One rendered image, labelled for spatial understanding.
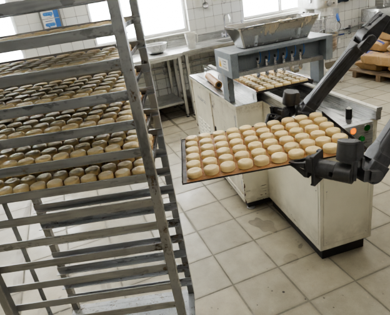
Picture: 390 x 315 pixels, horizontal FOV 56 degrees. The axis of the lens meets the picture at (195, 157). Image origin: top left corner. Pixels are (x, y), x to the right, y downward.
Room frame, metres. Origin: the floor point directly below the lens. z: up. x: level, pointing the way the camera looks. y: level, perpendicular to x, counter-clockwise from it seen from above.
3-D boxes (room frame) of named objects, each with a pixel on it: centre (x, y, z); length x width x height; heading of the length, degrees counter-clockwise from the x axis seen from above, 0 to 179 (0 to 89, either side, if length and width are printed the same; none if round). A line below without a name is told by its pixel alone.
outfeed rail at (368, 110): (2.70, -0.76, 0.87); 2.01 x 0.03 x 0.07; 11
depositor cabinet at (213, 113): (3.03, -0.55, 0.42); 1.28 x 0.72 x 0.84; 11
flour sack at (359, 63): (5.55, -3.07, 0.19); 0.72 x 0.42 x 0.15; 109
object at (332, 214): (2.07, -0.73, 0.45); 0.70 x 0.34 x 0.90; 11
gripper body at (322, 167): (0.98, -0.38, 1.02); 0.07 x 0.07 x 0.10; 44
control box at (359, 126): (1.71, -0.80, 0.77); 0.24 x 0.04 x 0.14; 101
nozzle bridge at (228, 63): (2.56, -0.64, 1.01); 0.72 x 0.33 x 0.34; 101
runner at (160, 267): (1.07, 0.45, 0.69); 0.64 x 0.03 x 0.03; 89
